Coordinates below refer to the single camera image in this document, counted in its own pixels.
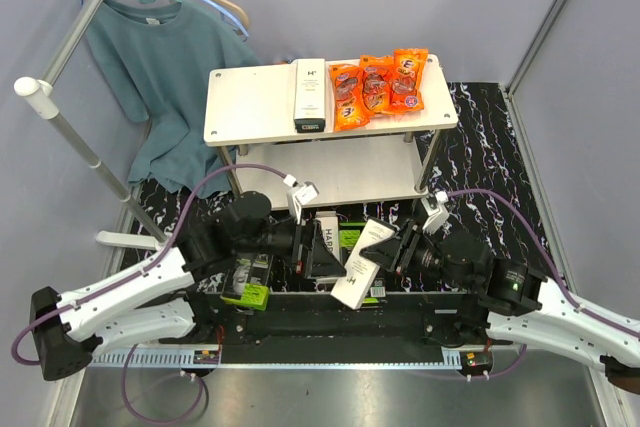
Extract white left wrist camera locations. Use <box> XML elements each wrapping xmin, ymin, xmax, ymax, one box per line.
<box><xmin>283</xmin><ymin>174</ymin><xmax>319</xmax><ymax>224</ymax></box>

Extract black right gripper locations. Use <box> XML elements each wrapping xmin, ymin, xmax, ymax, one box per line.
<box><xmin>359</xmin><ymin>218</ymin><xmax>474</xmax><ymax>292</ymax></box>

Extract orange razor pack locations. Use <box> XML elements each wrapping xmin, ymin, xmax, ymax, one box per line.
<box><xmin>329</xmin><ymin>63</ymin><xmax>370</xmax><ymax>132</ymax></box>
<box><xmin>359</xmin><ymin>55</ymin><xmax>394</xmax><ymax>115</ymax></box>
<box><xmin>390</xmin><ymin>48</ymin><xmax>429</xmax><ymax>114</ymax></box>

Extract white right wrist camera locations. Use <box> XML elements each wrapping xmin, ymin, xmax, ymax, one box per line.
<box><xmin>421</xmin><ymin>191</ymin><xmax>449</xmax><ymax>235</ymax></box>

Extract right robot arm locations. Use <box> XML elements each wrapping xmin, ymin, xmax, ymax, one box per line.
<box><xmin>360</xmin><ymin>223</ymin><xmax>639</xmax><ymax>394</ymax></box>

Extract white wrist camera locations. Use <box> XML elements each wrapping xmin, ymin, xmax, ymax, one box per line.
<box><xmin>421</xmin><ymin>191</ymin><xmax>449</xmax><ymax>235</ymax></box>
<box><xmin>283</xmin><ymin>174</ymin><xmax>319</xmax><ymax>224</ymax></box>

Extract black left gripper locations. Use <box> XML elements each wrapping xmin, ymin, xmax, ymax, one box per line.
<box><xmin>236</xmin><ymin>209</ymin><xmax>347</xmax><ymax>279</ymax></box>

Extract teal t-shirt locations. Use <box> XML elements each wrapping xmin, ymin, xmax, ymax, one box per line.
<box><xmin>85</xmin><ymin>0</ymin><xmax>261</xmax><ymax>198</ymax></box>

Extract white Harry's box lettered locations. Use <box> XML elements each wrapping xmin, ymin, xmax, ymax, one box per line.
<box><xmin>315</xmin><ymin>211</ymin><xmax>341</xmax><ymax>260</ymax></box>

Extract white clothes rack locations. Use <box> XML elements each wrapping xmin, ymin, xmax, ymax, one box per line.
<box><xmin>13</xmin><ymin>0</ymin><xmax>169</xmax><ymax>251</ymax></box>

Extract white Harry's box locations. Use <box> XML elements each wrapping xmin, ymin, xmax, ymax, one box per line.
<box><xmin>329</xmin><ymin>217</ymin><xmax>399</xmax><ymax>311</ymax></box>
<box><xmin>293</xmin><ymin>58</ymin><xmax>327</xmax><ymax>133</ymax></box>

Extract white slotted cable duct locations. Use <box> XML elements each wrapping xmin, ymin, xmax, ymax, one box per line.
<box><xmin>87</xmin><ymin>349</ymin><xmax>464</xmax><ymax>368</ymax></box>

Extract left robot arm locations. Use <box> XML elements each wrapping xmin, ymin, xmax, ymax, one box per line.
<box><xmin>30</xmin><ymin>191</ymin><xmax>346</xmax><ymax>381</ymax></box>

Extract green black Gillette box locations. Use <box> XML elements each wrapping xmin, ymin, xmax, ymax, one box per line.
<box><xmin>337</xmin><ymin>219</ymin><xmax>389</xmax><ymax>306</ymax></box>
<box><xmin>221</xmin><ymin>253</ymin><xmax>273</xmax><ymax>311</ymax></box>

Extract white two-tier shelf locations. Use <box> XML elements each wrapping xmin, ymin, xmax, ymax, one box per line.
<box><xmin>204</xmin><ymin>55</ymin><xmax>458</xmax><ymax>209</ymax></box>

